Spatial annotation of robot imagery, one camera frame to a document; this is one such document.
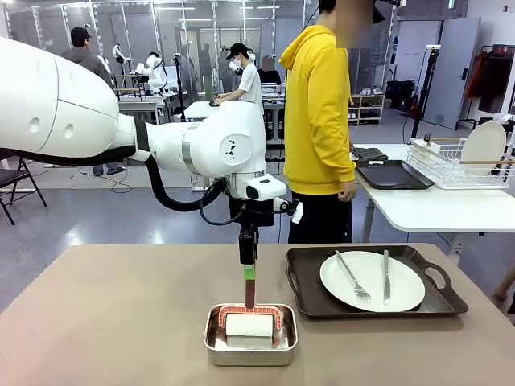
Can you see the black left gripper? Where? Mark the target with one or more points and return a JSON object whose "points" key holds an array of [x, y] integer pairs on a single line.
{"points": [[253, 215]]}

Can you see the dark brown serving tray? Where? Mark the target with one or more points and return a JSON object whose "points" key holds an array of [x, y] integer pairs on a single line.
{"points": [[394, 175], [306, 289]]}

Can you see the white round plate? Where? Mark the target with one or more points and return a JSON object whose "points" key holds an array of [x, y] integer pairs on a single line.
{"points": [[402, 281], [483, 144]]}

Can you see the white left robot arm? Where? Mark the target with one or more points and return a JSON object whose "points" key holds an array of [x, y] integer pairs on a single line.
{"points": [[60, 100]]}

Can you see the person's right forearm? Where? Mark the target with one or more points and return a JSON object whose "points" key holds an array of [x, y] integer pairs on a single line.
{"points": [[342, 169]]}

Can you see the person's right hand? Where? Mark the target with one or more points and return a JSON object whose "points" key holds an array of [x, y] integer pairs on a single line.
{"points": [[348, 191]]}

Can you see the rectangular metal tin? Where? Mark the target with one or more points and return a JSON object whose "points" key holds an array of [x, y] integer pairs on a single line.
{"points": [[249, 358]]}

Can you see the person in yellow hoodie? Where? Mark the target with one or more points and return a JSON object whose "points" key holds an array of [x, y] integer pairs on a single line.
{"points": [[318, 120]]}

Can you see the white lab desk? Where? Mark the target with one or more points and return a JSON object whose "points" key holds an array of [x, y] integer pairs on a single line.
{"points": [[197, 108]]}

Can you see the dark folded cloth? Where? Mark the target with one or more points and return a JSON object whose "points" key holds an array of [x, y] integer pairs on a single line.
{"points": [[370, 153]]}

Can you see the person in white t-shirt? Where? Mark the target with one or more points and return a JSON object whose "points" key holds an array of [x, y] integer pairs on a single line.
{"points": [[249, 84]]}

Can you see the seated person in black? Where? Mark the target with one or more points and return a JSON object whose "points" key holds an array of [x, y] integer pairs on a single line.
{"points": [[270, 76]]}

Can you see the white shoe rack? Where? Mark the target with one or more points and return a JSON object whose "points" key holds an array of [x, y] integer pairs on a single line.
{"points": [[370, 96]]}

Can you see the white side table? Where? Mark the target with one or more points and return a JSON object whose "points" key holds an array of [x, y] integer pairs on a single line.
{"points": [[442, 209]]}

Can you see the white cutlery holder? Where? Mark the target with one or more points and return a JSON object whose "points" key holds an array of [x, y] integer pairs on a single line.
{"points": [[422, 148]]}

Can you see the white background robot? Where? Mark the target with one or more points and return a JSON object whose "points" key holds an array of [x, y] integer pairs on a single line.
{"points": [[153, 66]]}

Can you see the black equipment case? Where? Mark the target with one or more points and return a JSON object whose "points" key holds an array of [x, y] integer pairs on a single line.
{"points": [[400, 94]]}

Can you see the black folding chair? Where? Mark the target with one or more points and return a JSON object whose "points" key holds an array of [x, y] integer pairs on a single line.
{"points": [[12, 177]]}

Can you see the man in gray hoodie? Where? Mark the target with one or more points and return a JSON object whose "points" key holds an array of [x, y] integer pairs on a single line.
{"points": [[86, 60]]}

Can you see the gray door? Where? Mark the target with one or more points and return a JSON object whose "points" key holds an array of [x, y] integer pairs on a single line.
{"points": [[450, 80]]}

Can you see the black tripod stand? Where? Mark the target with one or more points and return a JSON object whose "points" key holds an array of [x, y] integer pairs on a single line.
{"points": [[433, 47]]}

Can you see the black coat rack with clothes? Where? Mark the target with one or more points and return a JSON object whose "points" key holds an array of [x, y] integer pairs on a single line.
{"points": [[495, 80]]}

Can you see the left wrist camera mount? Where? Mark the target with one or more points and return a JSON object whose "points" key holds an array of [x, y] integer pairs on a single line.
{"points": [[296, 215]]}

